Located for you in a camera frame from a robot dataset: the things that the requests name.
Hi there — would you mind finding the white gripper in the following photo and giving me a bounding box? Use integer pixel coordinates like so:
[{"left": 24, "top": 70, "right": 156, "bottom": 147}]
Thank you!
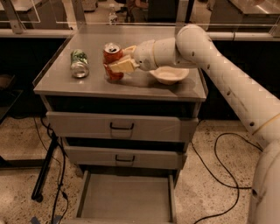
[{"left": 108, "top": 39, "right": 157, "bottom": 73}]

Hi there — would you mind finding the red coke can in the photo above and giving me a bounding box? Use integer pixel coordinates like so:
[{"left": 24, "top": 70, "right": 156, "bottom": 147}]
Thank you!
[{"left": 103, "top": 42, "right": 123, "bottom": 81}]

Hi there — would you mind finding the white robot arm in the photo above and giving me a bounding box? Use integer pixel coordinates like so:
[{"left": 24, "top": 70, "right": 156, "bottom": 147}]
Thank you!
[{"left": 108, "top": 24, "right": 280, "bottom": 224}]

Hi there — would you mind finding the green soda can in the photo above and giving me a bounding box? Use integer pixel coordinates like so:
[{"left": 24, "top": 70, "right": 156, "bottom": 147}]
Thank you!
[{"left": 70, "top": 49, "right": 89, "bottom": 78}]

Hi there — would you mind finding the grey metal drawer cabinet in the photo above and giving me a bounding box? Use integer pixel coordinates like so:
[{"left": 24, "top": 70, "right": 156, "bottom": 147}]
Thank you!
[{"left": 32, "top": 24, "right": 208, "bottom": 224}]

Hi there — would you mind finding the grey top drawer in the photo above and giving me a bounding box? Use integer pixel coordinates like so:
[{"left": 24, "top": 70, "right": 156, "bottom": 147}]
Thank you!
[{"left": 46, "top": 112, "right": 198, "bottom": 143}]

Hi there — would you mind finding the grey middle drawer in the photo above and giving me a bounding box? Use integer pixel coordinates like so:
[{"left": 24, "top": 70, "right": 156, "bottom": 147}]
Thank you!
[{"left": 63, "top": 137, "right": 186, "bottom": 170}]

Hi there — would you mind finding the grey open bottom drawer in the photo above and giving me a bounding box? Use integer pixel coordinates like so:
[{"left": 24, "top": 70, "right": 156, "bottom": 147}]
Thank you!
[{"left": 61, "top": 171, "right": 177, "bottom": 224}]

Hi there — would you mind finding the clear water bottle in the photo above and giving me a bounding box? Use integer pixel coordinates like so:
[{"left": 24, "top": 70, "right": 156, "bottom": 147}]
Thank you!
[{"left": 108, "top": 3, "right": 118, "bottom": 25}]

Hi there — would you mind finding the black stand leg with wheel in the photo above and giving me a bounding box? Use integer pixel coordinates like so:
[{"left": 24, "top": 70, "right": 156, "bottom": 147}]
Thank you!
[{"left": 31, "top": 133, "right": 57, "bottom": 203}]

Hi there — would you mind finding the black top drawer handle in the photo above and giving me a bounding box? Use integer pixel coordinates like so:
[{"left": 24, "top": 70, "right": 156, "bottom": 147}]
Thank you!
[{"left": 109, "top": 122, "right": 134, "bottom": 130}]

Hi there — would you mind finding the black drawer handle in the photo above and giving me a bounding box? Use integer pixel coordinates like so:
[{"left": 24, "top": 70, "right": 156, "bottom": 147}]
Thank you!
[
  {"left": 109, "top": 122, "right": 134, "bottom": 130},
  {"left": 115, "top": 155, "right": 135, "bottom": 163}
]

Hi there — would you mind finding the black middle drawer handle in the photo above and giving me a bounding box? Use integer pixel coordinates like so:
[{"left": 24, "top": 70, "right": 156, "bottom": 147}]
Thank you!
[{"left": 115, "top": 155, "right": 135, "bottom": 163}]

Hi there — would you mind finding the black floor cables left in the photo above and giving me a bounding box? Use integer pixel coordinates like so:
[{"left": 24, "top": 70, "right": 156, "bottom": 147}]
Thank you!
[{"left": 32, "top": 116, "right": 70, "bottom": 224}]

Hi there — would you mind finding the black floor cable right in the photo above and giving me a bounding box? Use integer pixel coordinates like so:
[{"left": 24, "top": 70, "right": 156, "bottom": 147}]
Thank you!
[{"left": 191, "top": 132, "right": 263, "bottom": 224}]

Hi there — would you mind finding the white horizontal rail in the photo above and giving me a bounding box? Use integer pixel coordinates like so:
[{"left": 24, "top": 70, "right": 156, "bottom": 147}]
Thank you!
[{"left": 0, "top": 29, "right": 280, "bottom": 42}]

